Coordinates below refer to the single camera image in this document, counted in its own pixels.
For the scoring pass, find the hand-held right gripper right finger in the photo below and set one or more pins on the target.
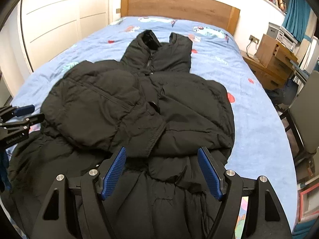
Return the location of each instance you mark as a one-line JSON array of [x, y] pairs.
[[209, 174]]

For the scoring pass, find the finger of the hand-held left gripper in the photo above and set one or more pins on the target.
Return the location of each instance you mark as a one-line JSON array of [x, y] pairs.
[[25, 109], [35, 119]]

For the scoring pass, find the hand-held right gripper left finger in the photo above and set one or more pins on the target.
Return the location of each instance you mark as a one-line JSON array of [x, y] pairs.
[[114, 169]]

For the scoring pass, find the black puffer jacket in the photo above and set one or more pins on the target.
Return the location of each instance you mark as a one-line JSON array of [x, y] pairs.
[[174, 104]]

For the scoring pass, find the blue cloth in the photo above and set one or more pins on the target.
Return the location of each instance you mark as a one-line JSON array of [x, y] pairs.
[[5, 171]]

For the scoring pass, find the blue printed bedspread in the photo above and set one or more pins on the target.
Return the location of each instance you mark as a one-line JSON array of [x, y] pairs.
[[249, 129]]

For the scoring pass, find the white wardrobe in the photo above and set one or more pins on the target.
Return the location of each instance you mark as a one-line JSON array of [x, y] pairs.
[[62, 17]]

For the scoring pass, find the red framed picture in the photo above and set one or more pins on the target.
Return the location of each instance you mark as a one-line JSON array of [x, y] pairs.
[[307, 204]]

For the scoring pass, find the dark bag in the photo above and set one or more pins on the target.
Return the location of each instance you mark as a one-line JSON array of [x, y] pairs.
[[281, 95]]

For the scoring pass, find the wooden nightstand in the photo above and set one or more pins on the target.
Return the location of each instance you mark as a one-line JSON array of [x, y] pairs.
[[261, 72]]

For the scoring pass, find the dark chair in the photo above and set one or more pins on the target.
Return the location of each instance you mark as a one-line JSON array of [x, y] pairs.
[[304, 104]]

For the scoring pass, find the brown cardboard box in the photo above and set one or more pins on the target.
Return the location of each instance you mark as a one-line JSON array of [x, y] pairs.
[[269, 49]]

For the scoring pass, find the grey printer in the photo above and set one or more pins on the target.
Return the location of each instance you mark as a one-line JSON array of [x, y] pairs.
[[281, 34]]

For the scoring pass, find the wooden headboard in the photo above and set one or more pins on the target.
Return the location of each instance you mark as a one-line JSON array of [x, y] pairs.
[[174, 5]]

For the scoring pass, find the teal curtain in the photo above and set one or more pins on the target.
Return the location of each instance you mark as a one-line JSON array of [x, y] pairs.
[[296, 12]]

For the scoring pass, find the wall socket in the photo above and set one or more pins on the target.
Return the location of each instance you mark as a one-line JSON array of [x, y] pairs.
[[254, 39]]

